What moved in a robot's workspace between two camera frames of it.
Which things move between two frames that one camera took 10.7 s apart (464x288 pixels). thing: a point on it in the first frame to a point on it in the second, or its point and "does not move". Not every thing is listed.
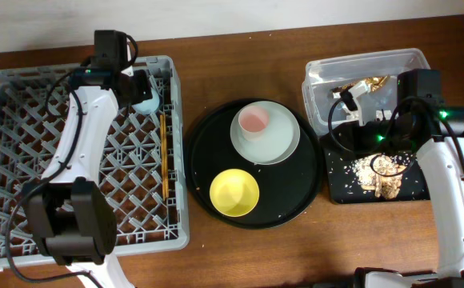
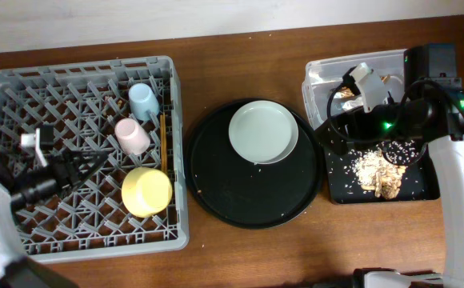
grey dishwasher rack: [19, 115] does not move
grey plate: [278, 142] does not move
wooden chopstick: [163, 153] does not move
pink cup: [253, 121] to [131, 138]
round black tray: [286, 189] does not move
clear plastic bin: [355, 89] does not move
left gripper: [137, 90] to [68, 170]
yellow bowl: [234, 193] to [146, 191]
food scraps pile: [381, 174] does not move
